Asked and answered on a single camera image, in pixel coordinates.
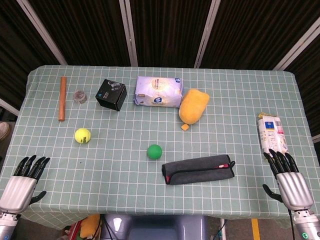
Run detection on white snack packet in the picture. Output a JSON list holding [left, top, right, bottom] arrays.
[[257, 112, 289, 154]]

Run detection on yellow plush toy under table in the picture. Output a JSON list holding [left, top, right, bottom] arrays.
[[79, 213, 101, 238]]

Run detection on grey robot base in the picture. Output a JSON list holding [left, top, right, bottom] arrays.
[[101, 213, 211, 240]]

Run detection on green checked tablecloth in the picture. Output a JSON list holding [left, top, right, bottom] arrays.
[[0, 64, 320, 231]]

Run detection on white tissue pack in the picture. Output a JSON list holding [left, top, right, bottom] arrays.
[[132, 75, 184, 109]]

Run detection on grey zip pencil case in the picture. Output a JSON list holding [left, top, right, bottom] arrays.
[[161, 154, 236, 186]]

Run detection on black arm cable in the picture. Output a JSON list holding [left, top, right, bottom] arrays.
[[287, 208, 296, 240]]

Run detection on yellow tennis ball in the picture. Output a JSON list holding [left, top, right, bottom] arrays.
[[74, 127, 92, 145]]

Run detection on wooden rolling stick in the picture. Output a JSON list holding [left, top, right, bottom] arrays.
[[58, 76, 68, 122]]

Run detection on clear crumpled plastic cup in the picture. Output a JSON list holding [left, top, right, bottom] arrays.
[[72, 90, 88, 104]]

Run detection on black cardboard box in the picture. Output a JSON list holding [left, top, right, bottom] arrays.
[[95, 78, 128, 112]]

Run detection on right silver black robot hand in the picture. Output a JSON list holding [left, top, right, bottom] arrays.
[[262, 148, 314, 211]]

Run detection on green ball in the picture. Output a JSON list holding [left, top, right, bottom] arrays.
[[146, 144, 163, 160]]

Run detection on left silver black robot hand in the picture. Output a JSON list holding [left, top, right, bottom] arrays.
[[0, 154, 51, 215]]

